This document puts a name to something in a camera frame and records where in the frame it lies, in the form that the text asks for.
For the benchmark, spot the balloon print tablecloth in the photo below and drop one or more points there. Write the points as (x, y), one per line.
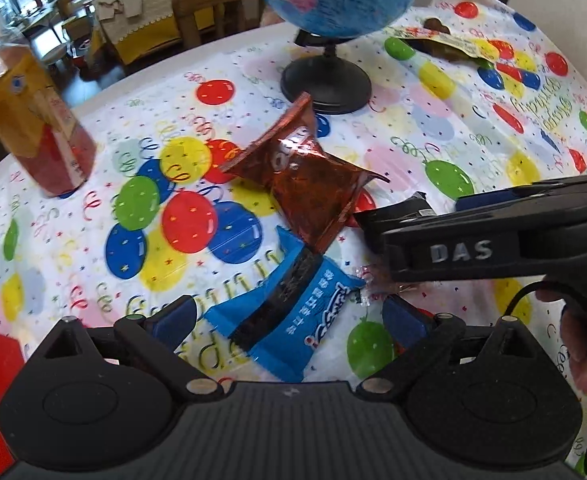
(123, 185)

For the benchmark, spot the blue snack packet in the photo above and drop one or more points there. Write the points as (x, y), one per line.
(293, 310)

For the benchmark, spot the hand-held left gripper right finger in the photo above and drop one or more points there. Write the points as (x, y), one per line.
(406, 322)

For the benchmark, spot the table with yellow cloth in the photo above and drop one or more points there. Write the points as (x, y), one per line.
(133, 20)

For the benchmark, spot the blue globe on black stand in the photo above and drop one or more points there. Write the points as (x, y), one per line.
(333, 10)

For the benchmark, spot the pink snack in clear wrapper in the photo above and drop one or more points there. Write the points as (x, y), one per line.
(388, 280)

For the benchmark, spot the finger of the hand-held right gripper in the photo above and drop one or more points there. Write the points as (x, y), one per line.
(483, 201)
(388, 222)

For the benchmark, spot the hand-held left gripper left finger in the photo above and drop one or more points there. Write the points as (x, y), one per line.
(176, 322)

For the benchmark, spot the dark brown flat packet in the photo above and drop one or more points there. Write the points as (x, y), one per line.
(443, 45)

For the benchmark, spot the person's right hand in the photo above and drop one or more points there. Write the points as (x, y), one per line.
(581, 345)

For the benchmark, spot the wooden chair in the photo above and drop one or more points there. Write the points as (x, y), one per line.
(213, 5)

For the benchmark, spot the shiny brown snack packet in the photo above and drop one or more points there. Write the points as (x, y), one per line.
(313, 175)

